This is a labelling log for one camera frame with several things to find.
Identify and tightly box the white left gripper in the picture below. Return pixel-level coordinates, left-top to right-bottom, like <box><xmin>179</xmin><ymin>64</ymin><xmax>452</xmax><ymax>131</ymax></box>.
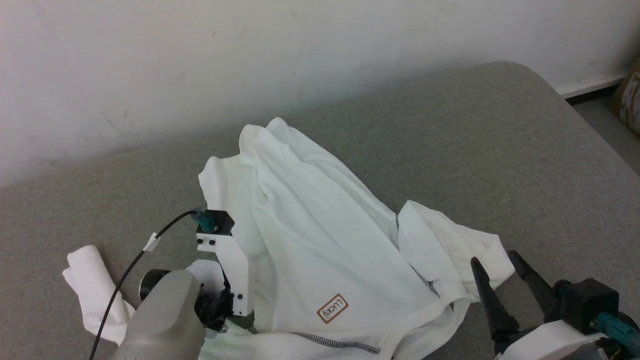
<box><xmin>195</xmin><ymin>232</ymin><xmax>257</xmax><ymax>332</ymax></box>

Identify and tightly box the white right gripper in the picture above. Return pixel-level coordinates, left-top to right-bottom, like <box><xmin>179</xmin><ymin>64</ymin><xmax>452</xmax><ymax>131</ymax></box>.
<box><xmin>470</xmin><ymin>250</ymin><xmax>609</xmax><ymax>360</ymax></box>

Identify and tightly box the white shirt with grey stitching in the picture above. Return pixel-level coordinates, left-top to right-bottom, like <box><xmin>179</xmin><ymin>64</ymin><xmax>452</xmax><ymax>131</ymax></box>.
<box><xmin>62</xmin><ymin>117</ymin><xmax>516</xmax><ymax>360</ymax></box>

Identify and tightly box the grey fabric sofa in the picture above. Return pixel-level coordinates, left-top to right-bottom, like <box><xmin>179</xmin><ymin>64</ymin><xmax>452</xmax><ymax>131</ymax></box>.
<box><xmin>0</xmin><ymin>61</ymin><xmax>640</xmax><ymax>360</ymax></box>

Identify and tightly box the white baseboard with black strip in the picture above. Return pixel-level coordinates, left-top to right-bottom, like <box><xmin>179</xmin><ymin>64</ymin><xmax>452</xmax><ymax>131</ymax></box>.
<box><xmin>555</xmin><ymin>74</ymin><xmax>627</xmax><ymax>106</ymax></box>

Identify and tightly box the brown patterned object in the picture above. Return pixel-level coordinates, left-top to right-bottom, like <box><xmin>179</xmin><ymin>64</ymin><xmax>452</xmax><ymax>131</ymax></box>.
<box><xmin>612</xmin><ymin>59</ymin><xmax>640</xmax><ymax>139</ymax></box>

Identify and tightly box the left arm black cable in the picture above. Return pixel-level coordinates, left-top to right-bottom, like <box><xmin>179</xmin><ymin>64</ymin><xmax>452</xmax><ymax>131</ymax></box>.
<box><xmin>89</xmin><ymin>209</ymin><xmax>217</xmax><ymax>360</ymax></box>

